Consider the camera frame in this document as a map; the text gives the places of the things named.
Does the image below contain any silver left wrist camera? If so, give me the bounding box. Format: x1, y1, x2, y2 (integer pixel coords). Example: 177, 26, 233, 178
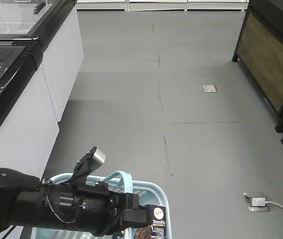
72, 146, 106, 179

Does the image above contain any near chest freezer white black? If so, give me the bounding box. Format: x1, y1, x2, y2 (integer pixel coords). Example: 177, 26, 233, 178
0, 42, 59, 177

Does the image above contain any chest freezer white black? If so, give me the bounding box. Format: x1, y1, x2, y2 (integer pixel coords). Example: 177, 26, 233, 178
0, 42, 59, 177
0, 0, 84, 121

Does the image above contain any open floor socket box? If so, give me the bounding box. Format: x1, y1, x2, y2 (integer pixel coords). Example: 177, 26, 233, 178
243, 192, 270, 212

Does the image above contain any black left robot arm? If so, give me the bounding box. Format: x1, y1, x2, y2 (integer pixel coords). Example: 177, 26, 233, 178
0, 167, 153, 237

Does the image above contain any white store shelving unit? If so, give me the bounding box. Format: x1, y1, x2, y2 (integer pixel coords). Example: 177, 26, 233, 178
77, 0, 249, 11

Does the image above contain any light blue shopping basket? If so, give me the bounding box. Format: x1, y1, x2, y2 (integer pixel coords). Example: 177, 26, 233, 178
31, 171, 173, 239

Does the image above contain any far chest freezer white black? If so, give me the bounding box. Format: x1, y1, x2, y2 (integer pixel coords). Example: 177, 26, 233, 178
0, 0, 84, 121

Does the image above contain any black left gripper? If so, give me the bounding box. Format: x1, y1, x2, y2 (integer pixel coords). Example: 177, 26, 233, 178
40, 182, 148, 237

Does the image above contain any wooden black-framed display stand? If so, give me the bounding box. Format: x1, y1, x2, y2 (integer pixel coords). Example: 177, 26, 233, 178
232, 0, 283, 132

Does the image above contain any white power adapter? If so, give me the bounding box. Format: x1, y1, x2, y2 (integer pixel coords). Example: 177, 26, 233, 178
250, 197, 266, 207

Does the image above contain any steel floor socket far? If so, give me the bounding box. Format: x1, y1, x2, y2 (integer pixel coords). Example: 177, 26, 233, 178
203, 84, 218, 93

